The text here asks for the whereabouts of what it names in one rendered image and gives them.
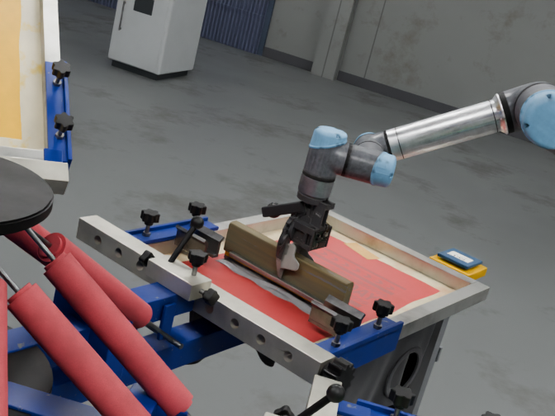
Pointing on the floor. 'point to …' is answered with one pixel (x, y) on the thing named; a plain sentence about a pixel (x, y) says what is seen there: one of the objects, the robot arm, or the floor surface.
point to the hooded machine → (156, 36)
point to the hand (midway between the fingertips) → (284, 270)
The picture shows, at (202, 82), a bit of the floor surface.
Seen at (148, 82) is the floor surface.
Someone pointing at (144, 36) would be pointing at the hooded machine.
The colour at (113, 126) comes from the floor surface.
